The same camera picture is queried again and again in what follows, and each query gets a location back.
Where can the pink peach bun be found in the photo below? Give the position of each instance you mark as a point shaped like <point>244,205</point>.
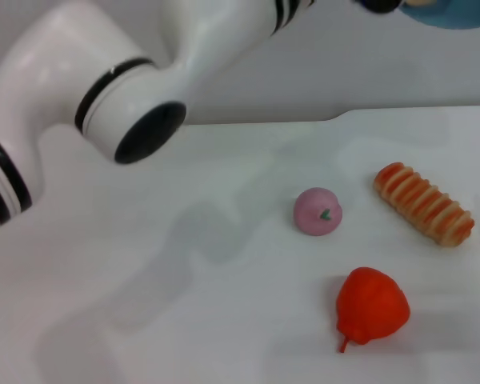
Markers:
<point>314,216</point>

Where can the blue plastic bowl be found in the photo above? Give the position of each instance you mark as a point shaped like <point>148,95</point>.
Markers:
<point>456,16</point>

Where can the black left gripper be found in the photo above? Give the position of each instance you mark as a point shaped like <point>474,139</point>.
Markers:
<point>378,5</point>

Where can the orange striped long bread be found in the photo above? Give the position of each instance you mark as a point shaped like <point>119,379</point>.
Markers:
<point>424,204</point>

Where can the red bell pepper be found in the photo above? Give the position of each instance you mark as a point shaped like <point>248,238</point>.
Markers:
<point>372,304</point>

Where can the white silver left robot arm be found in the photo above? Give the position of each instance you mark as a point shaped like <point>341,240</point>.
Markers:
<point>104,80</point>

